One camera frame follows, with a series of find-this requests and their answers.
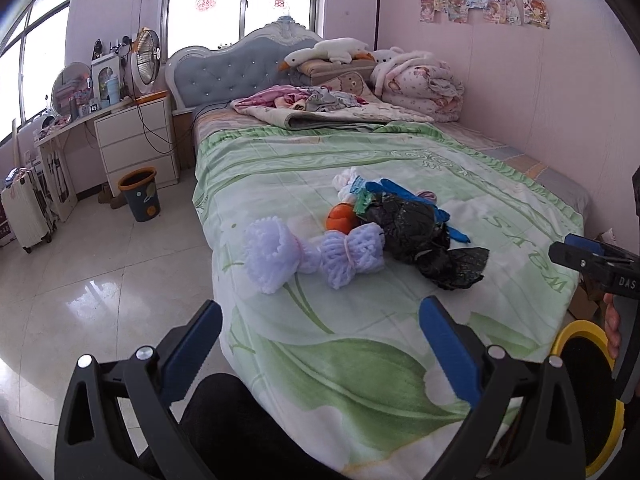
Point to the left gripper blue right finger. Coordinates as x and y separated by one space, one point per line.
457 349

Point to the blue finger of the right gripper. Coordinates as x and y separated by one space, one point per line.
584 243

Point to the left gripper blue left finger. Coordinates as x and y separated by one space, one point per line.
184 349

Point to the black plastic trash bag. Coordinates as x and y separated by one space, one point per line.
413 237

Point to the blue strip trash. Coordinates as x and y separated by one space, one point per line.
387 186

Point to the purple foam net bundle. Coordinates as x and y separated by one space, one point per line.
343 257

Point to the orange peel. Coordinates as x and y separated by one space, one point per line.
342 218

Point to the pink knotted cloth ball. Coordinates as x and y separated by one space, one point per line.
428 195

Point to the green snack wrapper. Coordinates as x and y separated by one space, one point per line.
363 200

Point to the dark blue trash bin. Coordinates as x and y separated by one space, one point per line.
139 189

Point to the person's right hand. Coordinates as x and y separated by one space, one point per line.
612 326

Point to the striped mattress sheet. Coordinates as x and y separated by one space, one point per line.
559 184

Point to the green floral bed quilt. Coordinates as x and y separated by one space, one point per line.
347 373

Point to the white suitcase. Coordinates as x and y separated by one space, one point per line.
27 209

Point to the white drawer nightstand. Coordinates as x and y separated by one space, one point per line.
138 136

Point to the pink folded floral duvet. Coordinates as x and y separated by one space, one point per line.
417 80

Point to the white desk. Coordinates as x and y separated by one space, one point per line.
50 149

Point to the folded beige blanket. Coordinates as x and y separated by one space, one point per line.
371 113

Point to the bear print pillow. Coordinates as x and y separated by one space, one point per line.
352 83

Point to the pile of clothes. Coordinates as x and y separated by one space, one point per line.
308 99

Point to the blue tufted bed headboard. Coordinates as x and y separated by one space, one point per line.
198 76

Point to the round vanity mirror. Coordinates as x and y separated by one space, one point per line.
74 83

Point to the white goose plush toy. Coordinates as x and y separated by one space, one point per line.
337 51

